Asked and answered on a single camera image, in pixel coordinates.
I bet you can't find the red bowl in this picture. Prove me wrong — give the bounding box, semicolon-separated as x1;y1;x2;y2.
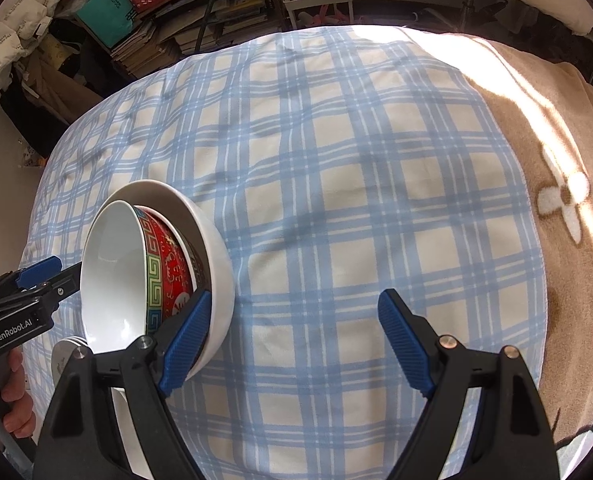
137;205;208;289
80;200;197;353

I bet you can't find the large white bowl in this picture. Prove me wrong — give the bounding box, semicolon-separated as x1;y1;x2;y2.
106;179;236;377

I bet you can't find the cherry plate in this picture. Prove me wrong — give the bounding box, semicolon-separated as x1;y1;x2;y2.
51;336;153;479

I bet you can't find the person's left hand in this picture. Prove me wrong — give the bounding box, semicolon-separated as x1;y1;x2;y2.
1;348;36;439

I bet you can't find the blue plaid cloth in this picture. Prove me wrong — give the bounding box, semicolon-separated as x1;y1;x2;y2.
22;26;547;479

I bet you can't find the brown coat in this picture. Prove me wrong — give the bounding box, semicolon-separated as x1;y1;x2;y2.
14;34;102;125

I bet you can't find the brown flower blanket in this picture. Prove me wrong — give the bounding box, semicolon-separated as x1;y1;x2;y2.
411;30;593;448

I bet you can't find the stack of books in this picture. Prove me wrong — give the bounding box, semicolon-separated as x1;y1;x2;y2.
111;22;182;79

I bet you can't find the white puffer jacket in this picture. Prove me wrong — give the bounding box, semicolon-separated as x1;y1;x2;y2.
0;0;60;94

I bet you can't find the teal bag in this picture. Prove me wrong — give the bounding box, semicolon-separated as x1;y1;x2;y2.
76;0;136;49

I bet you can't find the wooden shelf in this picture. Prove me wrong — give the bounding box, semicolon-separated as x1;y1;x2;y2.
76;0;288;84

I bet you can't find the black reaching pole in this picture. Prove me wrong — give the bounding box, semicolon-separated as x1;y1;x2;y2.
193;0;215;54

